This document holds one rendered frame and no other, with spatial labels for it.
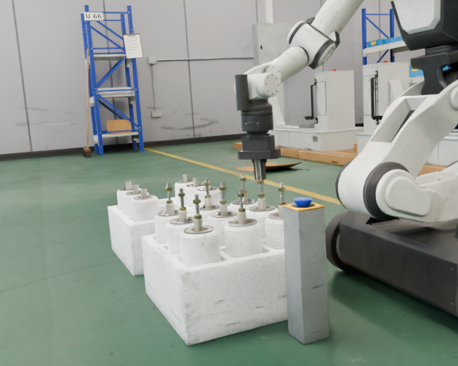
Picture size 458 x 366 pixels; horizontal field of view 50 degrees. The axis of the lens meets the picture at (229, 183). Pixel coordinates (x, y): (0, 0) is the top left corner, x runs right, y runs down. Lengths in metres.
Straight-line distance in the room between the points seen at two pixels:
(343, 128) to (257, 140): 3.34
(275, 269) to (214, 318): 0.19
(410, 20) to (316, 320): 0.78
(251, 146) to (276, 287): 0.39
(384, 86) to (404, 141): 2.75
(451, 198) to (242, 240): 0.56
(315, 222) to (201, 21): 7.00
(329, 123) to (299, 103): 3.99
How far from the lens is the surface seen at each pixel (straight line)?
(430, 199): 1.28
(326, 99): 4.57
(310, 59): 1.51
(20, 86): 7.45
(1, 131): 7.46
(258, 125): 1.33
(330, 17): 1.53
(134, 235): 1.66
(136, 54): 6.90
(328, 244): 1.55
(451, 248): 1.23
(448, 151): 3.38
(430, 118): 1.30
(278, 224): 1.26
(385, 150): 1.25
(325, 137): 4.55
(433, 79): 1.39
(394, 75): 4.07
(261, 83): 1.31
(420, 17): 1.35
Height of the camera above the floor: 0.55
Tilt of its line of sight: 9 degrees down
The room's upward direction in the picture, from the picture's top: 4 degrees counter-clockwise
